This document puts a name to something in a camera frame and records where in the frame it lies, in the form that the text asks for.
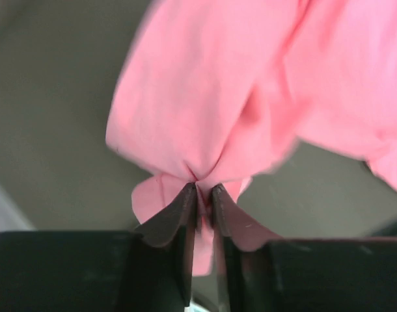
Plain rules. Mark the pink t shirt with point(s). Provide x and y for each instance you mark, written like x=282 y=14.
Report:
x=216 y=92

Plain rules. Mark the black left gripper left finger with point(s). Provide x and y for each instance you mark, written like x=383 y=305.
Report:
x=158 y=272

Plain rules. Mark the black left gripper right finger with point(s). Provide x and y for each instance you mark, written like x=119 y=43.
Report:
x=244 y=263

